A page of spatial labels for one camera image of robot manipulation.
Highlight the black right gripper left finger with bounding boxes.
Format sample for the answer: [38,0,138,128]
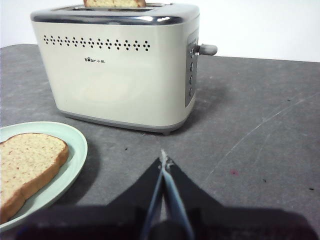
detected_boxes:
[13,157,165,240]

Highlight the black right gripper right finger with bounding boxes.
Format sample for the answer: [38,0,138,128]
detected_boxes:
[164,159,318,240]

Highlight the pale green round plate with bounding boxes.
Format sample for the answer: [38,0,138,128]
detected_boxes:
[0,121,89,232]

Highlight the large toasted bread slice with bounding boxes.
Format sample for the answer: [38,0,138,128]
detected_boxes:
[0,132,70,223]

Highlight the cream and chrome toaster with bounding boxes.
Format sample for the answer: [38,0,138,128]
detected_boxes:
[30,2,218,137]

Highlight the small toasted bread slice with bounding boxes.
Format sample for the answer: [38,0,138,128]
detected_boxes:
[83,0,147,8]

